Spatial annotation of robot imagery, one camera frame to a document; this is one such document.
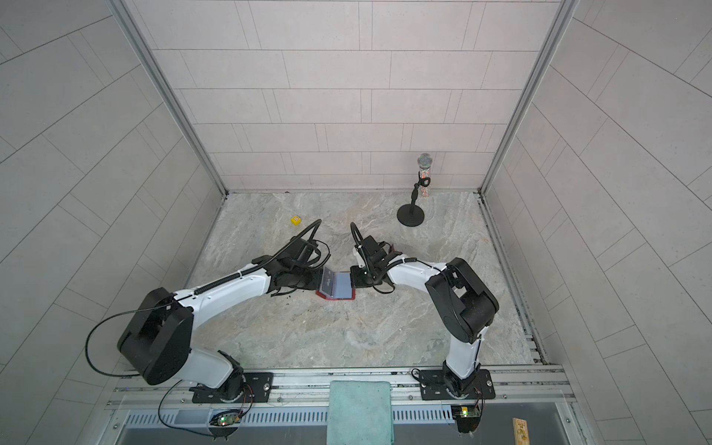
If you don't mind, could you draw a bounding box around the green circuit board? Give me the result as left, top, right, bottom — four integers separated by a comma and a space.
451, 405, 482, 434
209, 409, 243, 428

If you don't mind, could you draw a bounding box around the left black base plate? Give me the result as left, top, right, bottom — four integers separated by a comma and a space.
189, 372, 274, 403

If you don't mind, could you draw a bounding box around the left green circuit board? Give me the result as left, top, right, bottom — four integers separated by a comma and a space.
209, 409, 243, 428

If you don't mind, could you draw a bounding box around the red leather card holder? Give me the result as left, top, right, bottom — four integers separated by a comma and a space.
316, 267, 355, 300

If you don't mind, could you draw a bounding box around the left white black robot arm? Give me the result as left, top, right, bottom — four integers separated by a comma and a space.
117, 237, 331, 402

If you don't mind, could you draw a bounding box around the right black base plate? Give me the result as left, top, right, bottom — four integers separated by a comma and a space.
411, 366, 496, 401

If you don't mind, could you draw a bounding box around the aluminium mounting rail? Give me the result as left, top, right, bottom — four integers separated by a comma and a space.
106, 365, 576, 409

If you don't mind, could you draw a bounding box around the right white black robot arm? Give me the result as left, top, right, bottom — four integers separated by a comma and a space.
350, 237, 500, 401

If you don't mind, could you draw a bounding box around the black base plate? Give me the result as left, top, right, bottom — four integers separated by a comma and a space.
189, 372, 274, 403
411, 366, 496, 401

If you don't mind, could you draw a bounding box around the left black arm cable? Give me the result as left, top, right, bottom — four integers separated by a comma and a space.
84, 218, 324, 438

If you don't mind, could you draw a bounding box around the teal folded cloth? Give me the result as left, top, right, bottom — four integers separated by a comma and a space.
326, 380, 394, 445

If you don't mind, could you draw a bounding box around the wooden block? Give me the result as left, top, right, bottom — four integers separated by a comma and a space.
513, 418, 530, 445

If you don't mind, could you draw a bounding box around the black microphone stand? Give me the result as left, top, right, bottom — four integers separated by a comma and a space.
397, 153, 433, 227

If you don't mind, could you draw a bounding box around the right green circuit board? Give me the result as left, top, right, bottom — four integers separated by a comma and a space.
451, 405, 482, 434

